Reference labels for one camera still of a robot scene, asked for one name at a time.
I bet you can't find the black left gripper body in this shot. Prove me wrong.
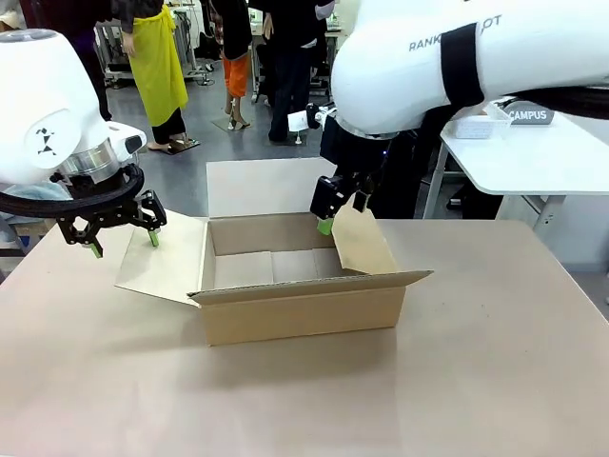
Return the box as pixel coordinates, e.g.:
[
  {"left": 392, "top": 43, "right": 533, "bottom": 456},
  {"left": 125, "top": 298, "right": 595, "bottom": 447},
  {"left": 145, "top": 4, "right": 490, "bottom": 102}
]
[{"left": 49, "top": 166, "right": 140, "bottom": 226}]

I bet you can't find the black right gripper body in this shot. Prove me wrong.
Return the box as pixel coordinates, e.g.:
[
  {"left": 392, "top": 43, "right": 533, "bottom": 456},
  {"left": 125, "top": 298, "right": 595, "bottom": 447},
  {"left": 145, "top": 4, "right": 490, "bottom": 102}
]
[{"left": 321, "top": 123, "right": 397, "bottom": 192}]

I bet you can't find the brown cardboard box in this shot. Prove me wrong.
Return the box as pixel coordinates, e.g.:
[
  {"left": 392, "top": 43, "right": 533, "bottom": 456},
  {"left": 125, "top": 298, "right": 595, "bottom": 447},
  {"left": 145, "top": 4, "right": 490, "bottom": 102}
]
[{"left": 113, "top": 156, "right": 435, "bottom": 348}]

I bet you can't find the white paper sign stand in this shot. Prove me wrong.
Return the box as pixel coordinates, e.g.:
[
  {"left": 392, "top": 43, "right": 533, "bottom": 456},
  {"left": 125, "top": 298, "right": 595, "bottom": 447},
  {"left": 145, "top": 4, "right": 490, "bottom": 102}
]
[{"left": 286, "top": 111, "right": 311, "bottom": 145}]

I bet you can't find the blue-grey cloth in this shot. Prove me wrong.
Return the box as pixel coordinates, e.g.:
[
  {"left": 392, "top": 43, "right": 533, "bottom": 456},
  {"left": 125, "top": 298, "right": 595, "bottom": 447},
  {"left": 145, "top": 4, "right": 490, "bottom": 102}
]
[{"left": 0, "top": 183, "right": 67, "bottom": 202}]

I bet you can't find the person in black clothes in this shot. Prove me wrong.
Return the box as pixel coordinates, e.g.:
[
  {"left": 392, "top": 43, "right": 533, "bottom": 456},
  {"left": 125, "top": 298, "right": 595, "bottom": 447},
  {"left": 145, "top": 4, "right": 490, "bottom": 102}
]
[{"left": 246, "top": 0, "right": 335, "bottom": 144}]

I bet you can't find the white plastic basket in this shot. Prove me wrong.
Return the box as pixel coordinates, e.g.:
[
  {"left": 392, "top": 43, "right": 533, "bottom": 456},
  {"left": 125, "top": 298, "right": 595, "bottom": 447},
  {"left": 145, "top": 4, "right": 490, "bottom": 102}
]
[{"left": 449, "top": 102, "right": 513, "bottom": 141}]

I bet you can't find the mannequin in orange shorts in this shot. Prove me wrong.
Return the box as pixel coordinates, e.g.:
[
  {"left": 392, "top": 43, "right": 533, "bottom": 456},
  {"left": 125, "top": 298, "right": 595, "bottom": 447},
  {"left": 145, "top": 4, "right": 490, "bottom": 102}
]
[{"left": 211, "top": 0, "right": 253, "bottom": 132}]

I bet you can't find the mannequin in yellow apron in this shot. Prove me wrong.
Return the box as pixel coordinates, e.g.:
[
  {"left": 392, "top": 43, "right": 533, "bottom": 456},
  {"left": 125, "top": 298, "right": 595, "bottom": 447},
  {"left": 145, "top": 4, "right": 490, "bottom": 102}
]
[{"left": 121, "top": 0, "right": 201, "bottom": 156}]

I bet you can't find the person in dark purple clothes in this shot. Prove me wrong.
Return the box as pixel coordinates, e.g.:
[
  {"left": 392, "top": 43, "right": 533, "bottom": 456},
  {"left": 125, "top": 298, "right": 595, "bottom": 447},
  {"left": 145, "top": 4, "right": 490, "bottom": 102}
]
[{"left": 47, "top": 0, "right": 115, "bottom": 123}]

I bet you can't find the white side table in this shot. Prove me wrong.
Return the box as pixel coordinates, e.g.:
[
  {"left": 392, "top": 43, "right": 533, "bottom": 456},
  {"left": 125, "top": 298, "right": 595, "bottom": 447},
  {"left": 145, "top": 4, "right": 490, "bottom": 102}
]
[{"left": 440, "top": 102, "right": 609, "bottom": 234}]

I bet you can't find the grey CAMPUS sign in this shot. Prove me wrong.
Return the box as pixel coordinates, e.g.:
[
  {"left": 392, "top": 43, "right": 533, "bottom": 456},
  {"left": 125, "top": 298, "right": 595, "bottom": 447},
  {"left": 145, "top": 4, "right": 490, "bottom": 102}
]
[{"left": 507, "top": 105, "right": 556, "bottom": 128}]

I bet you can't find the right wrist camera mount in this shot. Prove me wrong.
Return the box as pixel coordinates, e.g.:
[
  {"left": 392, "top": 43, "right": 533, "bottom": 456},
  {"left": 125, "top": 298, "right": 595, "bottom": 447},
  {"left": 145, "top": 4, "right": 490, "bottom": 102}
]
[{"left": 306, "top": 101, "right": 340, "bottom": 131}]

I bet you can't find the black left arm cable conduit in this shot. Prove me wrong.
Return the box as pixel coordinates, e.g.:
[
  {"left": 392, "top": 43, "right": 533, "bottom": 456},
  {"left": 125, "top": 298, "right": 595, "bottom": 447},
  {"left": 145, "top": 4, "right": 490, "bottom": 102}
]
[{"left": 0, "top": 163, "right": 147, "bottom": 219}]

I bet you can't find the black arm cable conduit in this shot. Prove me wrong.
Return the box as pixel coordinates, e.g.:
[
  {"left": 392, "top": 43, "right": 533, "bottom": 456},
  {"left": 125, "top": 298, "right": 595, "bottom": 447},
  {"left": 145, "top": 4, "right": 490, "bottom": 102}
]
[
  {"left": 0, "top": 163, "right": 147, "bottom": 219},
  {"left": 499, "top": 84, "right": 609, "bottom": 121}
]

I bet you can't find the black strap on arm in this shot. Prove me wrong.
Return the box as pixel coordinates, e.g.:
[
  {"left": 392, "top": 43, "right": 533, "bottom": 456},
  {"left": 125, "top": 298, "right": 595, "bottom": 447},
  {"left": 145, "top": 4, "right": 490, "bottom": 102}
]
[{"left": 439, "top": 21, "right": 487, "bottom": 109}]

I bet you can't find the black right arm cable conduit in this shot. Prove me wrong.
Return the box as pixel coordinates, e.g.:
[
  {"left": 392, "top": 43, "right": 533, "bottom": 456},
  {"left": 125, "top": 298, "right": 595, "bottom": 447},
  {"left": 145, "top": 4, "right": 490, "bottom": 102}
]
[{"left": 499, "top": 84, "right": 609, "bottom": 121}]

